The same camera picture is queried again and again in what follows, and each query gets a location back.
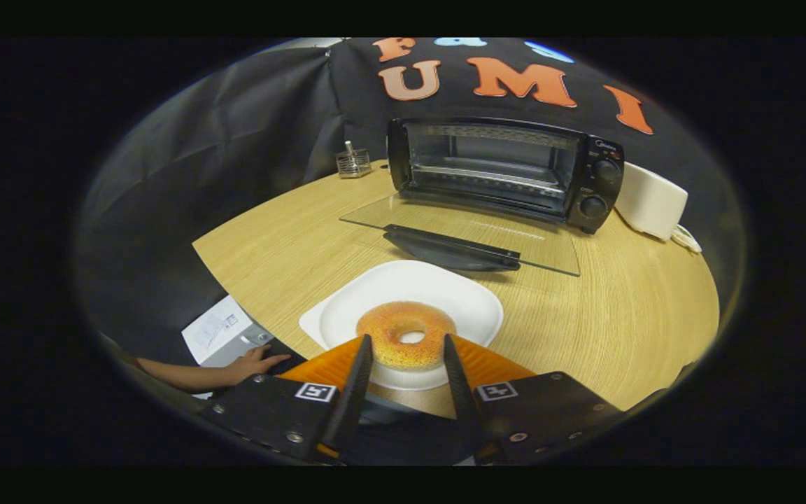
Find white cardboard box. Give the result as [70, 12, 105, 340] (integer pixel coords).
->
[181, 295, 274, 368]

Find black backdrop cloth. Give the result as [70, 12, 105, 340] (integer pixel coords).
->
[74, 37, 747, 365]

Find white plate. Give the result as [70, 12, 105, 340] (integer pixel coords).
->
[298, 260, 504, 391]

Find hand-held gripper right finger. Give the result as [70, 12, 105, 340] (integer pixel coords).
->
[442, 333, 625, 464]

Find white box-shaped appliance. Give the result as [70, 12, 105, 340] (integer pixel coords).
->
[614, 162, 689, 242]

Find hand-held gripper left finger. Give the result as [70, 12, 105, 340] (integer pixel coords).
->
[199, 334, 374, 464]

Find black toaster oven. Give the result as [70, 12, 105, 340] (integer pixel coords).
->
[339, 117, 625, 277]

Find glazed ring donut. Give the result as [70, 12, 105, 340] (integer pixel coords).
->
[356, 301, 458, 372]

